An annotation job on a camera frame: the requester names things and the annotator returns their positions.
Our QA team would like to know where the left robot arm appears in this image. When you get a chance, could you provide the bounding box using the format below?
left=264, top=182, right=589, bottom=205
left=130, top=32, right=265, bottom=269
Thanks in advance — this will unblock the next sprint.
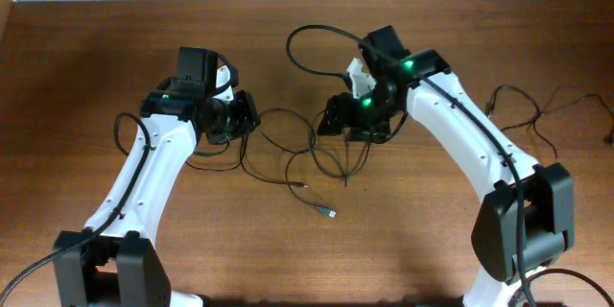
left=54, top=47, right=260, bottom=306

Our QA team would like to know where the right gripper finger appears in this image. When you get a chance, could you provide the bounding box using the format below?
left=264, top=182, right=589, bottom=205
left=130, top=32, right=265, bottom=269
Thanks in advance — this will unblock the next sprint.
left=345, top=128, right=391, bottom=143
left=317, top=96, right=342, bottom=136

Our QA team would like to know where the thin black USB cable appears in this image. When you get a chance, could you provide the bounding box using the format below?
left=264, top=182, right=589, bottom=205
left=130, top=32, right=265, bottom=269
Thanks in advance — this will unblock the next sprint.
left=484, top=83, right=614, bottom=162

